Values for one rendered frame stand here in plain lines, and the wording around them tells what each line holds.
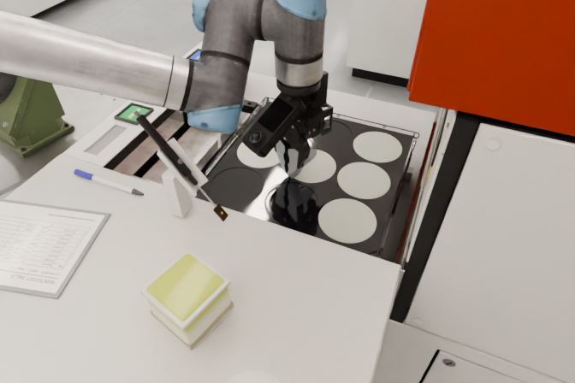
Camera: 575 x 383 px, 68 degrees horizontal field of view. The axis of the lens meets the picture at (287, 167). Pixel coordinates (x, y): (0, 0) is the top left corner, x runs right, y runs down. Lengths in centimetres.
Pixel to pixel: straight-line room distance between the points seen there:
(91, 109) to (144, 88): 64
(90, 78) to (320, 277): 40
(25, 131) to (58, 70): 53
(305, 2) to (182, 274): 38
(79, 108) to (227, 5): 71
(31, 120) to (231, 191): 53
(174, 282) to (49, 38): 33
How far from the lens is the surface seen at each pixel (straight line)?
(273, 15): 62
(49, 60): 61
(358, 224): 74
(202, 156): 90
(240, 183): 81
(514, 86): 43
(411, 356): 83
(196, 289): 52
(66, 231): 72
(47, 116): 114
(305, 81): 65
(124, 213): 71
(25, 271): 69
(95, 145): 87
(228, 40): 63
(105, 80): 61
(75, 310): 63
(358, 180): 82
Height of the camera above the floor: 146
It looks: 43 degrees down
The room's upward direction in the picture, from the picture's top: straight up
